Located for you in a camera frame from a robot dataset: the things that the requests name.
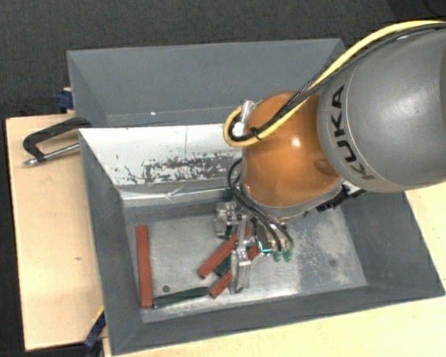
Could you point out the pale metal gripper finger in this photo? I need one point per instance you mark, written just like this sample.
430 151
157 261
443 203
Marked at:
224 221
239 275

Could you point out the dark green flat block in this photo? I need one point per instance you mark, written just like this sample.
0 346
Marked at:
223 268
180 297

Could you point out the red-brown flat block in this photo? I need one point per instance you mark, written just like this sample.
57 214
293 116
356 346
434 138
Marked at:
144 265
220 287
215 259

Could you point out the grey metal bin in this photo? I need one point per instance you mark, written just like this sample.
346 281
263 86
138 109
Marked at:
196 77

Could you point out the pale flat board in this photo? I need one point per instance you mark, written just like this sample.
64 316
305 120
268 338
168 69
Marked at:
50 231

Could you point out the black cylinder on white bracket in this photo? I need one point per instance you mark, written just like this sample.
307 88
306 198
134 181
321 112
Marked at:
330 203

